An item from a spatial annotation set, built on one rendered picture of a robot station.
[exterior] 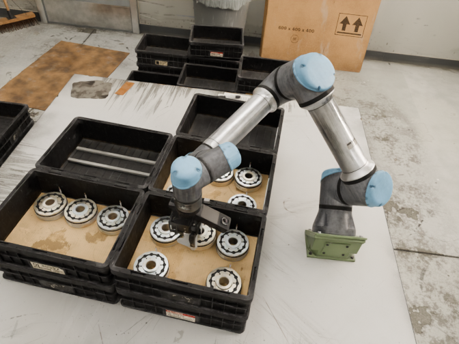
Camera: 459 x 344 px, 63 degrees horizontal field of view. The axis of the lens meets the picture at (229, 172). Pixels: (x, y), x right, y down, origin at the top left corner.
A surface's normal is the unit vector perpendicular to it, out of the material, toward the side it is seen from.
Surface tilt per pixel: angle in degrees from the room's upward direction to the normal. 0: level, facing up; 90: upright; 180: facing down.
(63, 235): 0
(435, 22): 90
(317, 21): 77
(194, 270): 0
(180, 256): 0
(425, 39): 90
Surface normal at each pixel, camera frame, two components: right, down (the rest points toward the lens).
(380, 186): 0.54, 0.07
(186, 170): 0.04, -0.65
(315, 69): 0.40, -0.14
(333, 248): -0.07, 0.70
